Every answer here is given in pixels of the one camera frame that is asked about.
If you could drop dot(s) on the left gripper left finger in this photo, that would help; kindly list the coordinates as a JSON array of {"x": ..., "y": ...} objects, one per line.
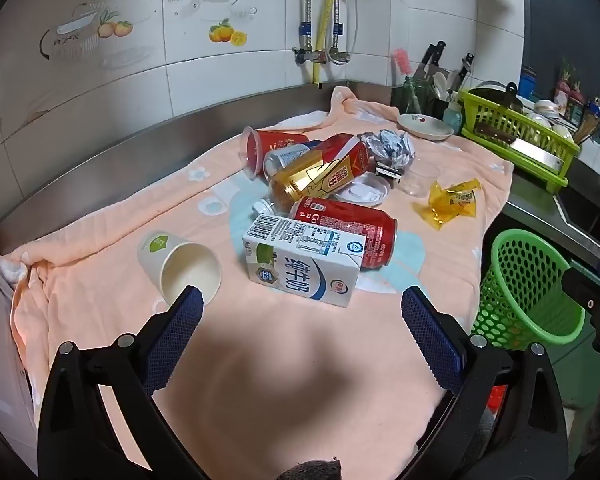
[{"x": 76, "y": 439}]

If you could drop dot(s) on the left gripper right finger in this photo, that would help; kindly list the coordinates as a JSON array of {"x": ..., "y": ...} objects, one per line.
[{"x": 501, "y": 414}]

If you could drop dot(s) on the yellow snack wrapper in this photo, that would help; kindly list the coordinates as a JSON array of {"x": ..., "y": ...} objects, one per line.
[{"x": 445, "y": 204}]

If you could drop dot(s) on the white paper cup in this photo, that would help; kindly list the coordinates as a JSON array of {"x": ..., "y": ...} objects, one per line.
[{"x": 172, "y": 263}]

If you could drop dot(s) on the red cola can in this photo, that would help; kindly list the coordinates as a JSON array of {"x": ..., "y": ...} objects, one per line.
[{"x": 375, "y": 225}]

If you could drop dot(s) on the white milk carton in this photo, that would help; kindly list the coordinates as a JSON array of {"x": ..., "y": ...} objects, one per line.
[{"x": 312, "y": 262}]

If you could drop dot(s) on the white plastic cup lid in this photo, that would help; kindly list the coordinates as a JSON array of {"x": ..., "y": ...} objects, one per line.
[{"x": 367, "y": 190}]

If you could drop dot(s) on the foil wrapper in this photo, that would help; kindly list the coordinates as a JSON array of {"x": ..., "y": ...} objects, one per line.
[{"x": 392, "y": 149}]

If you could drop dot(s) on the gold red drink can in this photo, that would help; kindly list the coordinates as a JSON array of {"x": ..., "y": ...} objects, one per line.
[{"x": 323, "y": 170}]

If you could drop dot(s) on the blue silver can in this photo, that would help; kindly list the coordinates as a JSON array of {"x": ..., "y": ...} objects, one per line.
[{"x": 279, "y": 159}]

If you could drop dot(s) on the red printed plastic cup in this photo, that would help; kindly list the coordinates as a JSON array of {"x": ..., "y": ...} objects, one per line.
[{"x": 256, "y": 143}]

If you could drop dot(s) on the green waste basket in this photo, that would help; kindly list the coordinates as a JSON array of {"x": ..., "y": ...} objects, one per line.
[{"x": 521, "y": 297}]

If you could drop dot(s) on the lime green dish rack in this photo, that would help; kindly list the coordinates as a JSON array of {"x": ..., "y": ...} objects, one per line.
[{"x": 530, "y": 146}]

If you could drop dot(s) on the peach towel with blue print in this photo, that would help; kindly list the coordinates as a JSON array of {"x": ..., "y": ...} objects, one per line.
[{"x": 287, "y": 364}]

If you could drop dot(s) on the clear plastic cup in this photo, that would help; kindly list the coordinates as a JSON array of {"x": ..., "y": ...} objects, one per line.
[{"x": 418, "y": 178}]

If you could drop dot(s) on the teal soap bottle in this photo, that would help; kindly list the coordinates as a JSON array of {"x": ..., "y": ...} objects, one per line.
[{"x": 453, "y": 116}]

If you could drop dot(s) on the white ceramic plate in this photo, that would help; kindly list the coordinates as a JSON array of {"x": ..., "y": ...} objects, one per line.
[{"x": 425, "y": 127}]

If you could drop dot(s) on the dark green utensil holder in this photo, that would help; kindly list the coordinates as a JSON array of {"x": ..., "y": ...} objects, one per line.
[{"x": 416, "y": 96}]

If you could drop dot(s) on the small clear bottle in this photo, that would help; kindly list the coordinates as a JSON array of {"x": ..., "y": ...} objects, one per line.
[{"x": 264, "y": 206}]

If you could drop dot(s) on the pink bottle brush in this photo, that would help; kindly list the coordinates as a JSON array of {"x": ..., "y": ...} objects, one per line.
[{"x": 402, "y": 62}]

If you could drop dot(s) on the wall water valve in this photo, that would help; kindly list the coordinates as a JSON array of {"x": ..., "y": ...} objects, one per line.
[{"x": 333, "y": 54}]

